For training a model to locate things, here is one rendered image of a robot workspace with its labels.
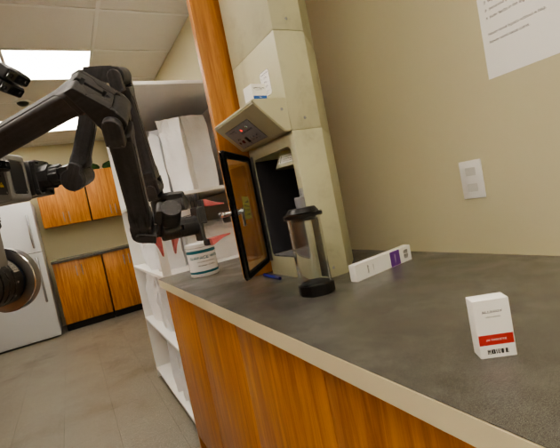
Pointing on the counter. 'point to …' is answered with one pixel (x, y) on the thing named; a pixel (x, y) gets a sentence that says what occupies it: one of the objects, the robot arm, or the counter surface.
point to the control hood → (268, 115)
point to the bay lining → (277, 201)
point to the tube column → (260, 23)
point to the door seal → (237, 213)
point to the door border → (236, 215)
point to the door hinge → (261, 208)
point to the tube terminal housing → (300, 137)
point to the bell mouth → (284, 160)
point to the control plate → (245, 134)
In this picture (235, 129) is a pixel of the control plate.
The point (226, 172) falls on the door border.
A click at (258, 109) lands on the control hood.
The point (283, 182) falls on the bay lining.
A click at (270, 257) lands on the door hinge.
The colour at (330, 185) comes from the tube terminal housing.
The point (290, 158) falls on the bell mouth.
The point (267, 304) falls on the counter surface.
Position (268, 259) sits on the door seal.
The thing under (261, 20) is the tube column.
